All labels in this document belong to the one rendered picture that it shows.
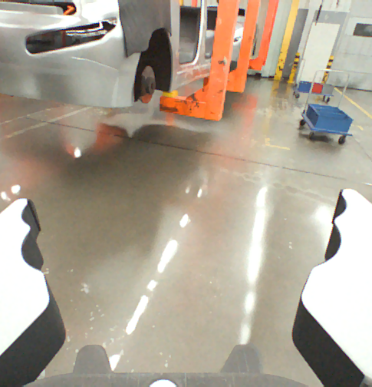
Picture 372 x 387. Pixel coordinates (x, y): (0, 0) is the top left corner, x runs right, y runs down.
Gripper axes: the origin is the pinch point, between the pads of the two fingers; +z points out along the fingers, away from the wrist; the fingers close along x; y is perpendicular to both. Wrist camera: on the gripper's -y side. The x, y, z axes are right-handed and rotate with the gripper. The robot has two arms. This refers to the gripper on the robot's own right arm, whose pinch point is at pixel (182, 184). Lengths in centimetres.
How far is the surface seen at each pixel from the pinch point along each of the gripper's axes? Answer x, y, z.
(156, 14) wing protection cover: -27, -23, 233
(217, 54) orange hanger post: 23, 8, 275
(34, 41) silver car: -99, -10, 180
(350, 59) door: 577, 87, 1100
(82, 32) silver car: -69, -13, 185
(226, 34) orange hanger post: 31, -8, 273
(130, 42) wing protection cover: -43, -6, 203
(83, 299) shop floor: -64, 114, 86
